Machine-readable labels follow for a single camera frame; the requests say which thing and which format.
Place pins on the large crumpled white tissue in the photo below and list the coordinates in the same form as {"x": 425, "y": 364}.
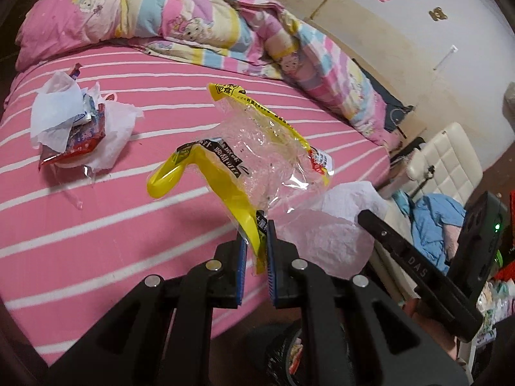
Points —
{"x": 116, "y": 128}

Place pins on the teal cloth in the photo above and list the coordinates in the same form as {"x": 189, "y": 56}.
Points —
{"x": 401, "y": 202}

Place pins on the red snack wrapper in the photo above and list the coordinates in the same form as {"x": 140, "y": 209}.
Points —
{"x": 84, "y": 138}

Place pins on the blue clothing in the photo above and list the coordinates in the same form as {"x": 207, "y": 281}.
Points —
{"x": 434, "y": 221}

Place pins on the brown bear wall sticker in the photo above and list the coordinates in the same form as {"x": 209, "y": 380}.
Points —
{"x": 437, "y": 13}

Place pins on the white green printed pack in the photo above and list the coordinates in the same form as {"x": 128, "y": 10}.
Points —
{"x": 499, "y": 309}

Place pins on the white wall socket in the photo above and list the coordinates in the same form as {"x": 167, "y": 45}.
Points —
{"x": 454, "y": 48}

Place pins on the dark blue cloth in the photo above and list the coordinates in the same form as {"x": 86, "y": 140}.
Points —
{"x": 382, "y": 92}

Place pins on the pastel cartoon quilt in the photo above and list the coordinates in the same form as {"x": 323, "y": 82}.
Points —
{"x": 209, "y": 16}

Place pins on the black trash bin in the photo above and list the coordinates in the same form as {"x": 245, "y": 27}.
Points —
{"x": 265, "y": 350}

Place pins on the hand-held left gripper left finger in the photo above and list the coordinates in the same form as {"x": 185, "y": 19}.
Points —
{"x": 242, "y": 267}

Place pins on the blue white wrapper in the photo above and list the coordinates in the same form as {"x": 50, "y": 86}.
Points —
{"x": 87, "y": 108}

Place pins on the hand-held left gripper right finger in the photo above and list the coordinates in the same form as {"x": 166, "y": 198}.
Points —
{"x": 271, "y": 267}

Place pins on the small clear plastic film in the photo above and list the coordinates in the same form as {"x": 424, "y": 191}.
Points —
{"x": 78, "y": 187}

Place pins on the grey white cushion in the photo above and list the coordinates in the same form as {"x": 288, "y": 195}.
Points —
{"x": 510, "y": 104}

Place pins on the white tissue paper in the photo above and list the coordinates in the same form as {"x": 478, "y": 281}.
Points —
{"x": 56, "y": 108}
{"x": 334, "y": 229}

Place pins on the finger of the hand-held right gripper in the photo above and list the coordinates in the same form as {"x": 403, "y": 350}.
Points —
{"x": 376, "y": 229}

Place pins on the bed with pink striped sheet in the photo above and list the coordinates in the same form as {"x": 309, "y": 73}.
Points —
{"x": 161, "y": 100}

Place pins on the white padded chair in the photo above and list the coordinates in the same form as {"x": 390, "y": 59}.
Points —
{"x": 450, "y": 161}

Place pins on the pink clothing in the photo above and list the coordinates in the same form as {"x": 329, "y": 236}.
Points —
{"x": 450, "y": 245}

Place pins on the pink cartoon pillow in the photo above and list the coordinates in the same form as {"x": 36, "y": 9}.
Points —
{"x": 68, "y": 24}

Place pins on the small red blue wrapper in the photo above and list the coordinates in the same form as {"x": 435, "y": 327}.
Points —
{"x": 75, "y": 71}

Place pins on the green plastic item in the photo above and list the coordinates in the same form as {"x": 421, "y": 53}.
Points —
{"x": 499, "y": 258}

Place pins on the yellow clear plastic wrapper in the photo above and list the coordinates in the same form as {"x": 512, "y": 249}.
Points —
{"x": 219, "y": 177}

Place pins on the folded white tissue paper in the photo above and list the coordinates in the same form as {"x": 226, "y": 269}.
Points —
{"x": 56, "y": 108}

